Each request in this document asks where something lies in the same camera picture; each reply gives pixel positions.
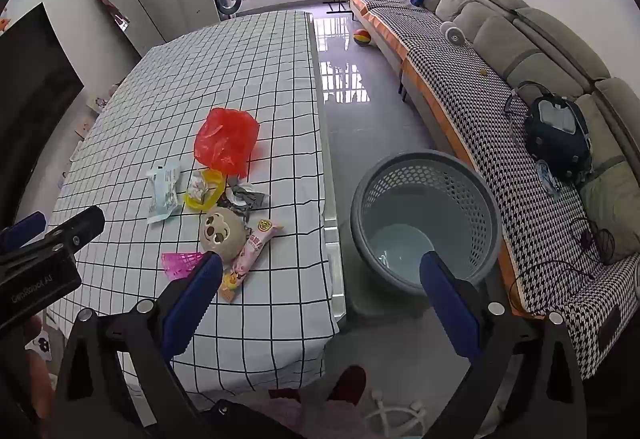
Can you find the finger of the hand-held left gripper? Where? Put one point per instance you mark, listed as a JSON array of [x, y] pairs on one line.
[[75, 229], [22, 229]]

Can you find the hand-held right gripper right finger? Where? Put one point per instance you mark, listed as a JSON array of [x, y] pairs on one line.
[[452, 304]]

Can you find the pink snack wrapper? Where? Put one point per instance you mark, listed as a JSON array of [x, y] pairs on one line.
[[250, 254]]

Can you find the houndstooth sofa cover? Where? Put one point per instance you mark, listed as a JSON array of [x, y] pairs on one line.
[[450, 84]]

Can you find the silver foil wrapper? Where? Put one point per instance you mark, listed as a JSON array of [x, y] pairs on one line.
[[250, 196]]

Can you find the printed card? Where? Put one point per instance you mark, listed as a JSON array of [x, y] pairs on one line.
[[84, 125], [100, 100]]

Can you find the person's pink trouser leg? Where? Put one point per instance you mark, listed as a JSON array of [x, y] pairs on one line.
[[310, 419]]

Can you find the red plastic bag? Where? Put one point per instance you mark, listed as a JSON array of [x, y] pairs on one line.
[[225, 139]]

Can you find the light blue wrapper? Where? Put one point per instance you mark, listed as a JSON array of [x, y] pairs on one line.
[[164, 194]]

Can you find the beige sloth face toy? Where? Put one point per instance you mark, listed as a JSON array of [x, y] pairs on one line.
[[222, 229]]

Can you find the pink plastic comb piece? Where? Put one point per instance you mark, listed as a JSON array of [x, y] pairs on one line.
[[177, 264]]

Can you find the dark red slipper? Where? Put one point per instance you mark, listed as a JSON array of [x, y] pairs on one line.
[[350, 384]]

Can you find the black television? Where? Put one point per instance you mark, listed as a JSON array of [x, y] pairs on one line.
[[30, 94]]

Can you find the navy blue bag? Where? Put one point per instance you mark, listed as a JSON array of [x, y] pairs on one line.
[[555, 144]]

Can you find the checked white tablecloth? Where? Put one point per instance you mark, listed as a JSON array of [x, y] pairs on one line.
[[225, 69]]

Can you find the olive loose cushion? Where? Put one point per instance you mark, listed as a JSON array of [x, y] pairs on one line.
[[615, 199]]

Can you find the colourful ball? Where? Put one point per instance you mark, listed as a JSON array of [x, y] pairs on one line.
[[361, 38]]

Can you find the cartoon sticker card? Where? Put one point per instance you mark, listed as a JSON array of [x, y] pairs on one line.
[[39, 345]]

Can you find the grey perforated basket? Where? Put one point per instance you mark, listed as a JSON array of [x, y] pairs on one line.
[[470, 229]]

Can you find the grey-green sofa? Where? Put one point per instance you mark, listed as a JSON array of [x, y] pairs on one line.
[[545, 44]]

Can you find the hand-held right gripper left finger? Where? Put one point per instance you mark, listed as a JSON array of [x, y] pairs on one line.
[[197, 294]]

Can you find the grey cabinet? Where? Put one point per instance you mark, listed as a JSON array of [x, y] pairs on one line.
[[195, 4]]

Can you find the white plastic stand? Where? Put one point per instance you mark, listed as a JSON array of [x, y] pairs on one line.
[[385, 414]]

